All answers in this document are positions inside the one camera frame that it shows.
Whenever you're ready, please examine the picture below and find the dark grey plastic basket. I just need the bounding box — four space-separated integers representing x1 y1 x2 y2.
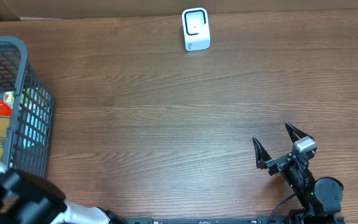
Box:
0 36 55 177

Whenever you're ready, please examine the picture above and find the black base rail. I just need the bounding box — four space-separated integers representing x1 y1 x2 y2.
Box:
126 216 346 224

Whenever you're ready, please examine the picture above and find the white barcode scanner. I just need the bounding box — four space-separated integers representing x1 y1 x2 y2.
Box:
181 7 211 52

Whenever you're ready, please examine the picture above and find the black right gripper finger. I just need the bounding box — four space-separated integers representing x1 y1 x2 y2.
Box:
252 138 272 169
285 121 314 143

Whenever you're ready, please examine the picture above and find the teal snack packet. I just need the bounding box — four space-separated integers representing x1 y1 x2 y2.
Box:
21 88 49 148

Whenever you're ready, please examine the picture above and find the green snack bar wrapper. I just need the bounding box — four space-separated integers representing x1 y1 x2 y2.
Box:
4 91 15 109

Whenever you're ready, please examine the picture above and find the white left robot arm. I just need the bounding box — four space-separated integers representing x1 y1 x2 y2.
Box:
0 161 127 223

